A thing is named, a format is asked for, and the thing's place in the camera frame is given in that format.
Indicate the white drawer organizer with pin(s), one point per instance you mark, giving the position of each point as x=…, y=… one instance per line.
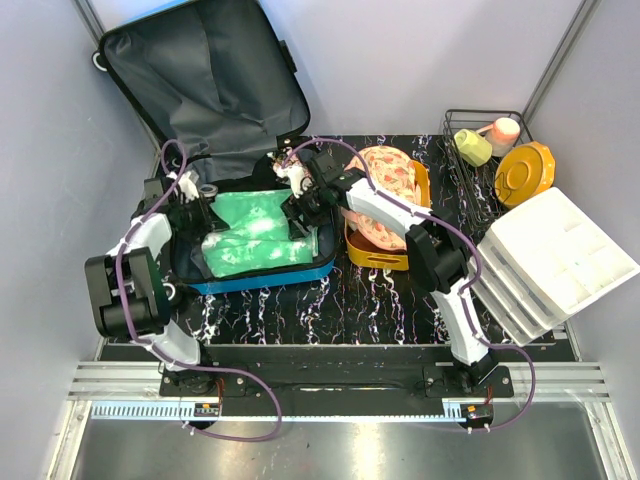
x=542, y=263

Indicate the orange plastic basket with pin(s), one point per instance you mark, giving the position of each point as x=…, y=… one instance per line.
x=369, y=244

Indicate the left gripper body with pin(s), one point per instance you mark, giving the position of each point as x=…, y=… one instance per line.
x=195, y=217

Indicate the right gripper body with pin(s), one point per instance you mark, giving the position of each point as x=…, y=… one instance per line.
x=316, y=206

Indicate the yellow plate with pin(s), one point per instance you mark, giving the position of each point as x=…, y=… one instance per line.
x=523, y=173

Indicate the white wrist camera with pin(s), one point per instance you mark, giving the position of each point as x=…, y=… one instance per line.
x=299, y=178
x=187, y=185

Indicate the black floral print garment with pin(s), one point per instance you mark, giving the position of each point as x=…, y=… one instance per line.
x=264, y=177

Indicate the pink cup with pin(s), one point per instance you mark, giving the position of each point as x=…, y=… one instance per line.
x=501, y=135

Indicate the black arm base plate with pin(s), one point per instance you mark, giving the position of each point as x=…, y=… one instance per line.
x=338, y=381

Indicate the black wire dish rack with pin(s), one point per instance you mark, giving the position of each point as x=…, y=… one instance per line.
x=475, y=185

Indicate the green white tie-dye cloth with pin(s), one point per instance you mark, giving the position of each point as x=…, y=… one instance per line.
x=257, y=237

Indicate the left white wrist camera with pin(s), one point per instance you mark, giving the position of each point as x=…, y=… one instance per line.
x=187, y=185

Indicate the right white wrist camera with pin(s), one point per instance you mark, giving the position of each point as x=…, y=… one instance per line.
x=299, y=178

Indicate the blue fish-print suitcase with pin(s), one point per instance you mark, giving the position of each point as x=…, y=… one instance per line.
x=215, y=85

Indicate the aluminium rail frame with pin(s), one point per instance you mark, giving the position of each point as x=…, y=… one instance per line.
x=131, y=391

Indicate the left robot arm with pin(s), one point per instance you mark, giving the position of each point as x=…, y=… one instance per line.
x=130, y=300

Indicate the pink floral patterned cloth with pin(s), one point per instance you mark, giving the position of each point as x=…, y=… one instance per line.
x=394, y=170

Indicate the green cup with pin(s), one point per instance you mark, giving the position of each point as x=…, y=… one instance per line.
x=473, y=147

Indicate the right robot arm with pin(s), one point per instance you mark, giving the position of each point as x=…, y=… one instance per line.
x=437, y=253

